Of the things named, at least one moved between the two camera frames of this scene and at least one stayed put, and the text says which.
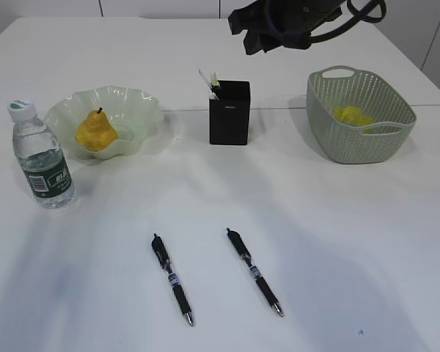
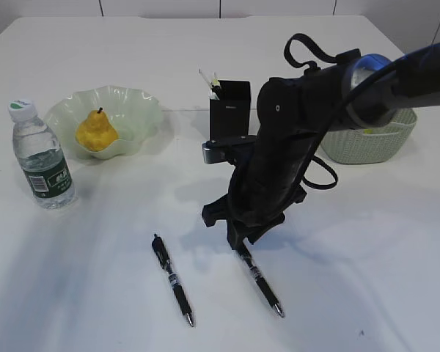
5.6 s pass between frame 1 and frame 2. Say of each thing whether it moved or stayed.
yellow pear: stayed
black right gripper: moved
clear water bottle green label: stayed
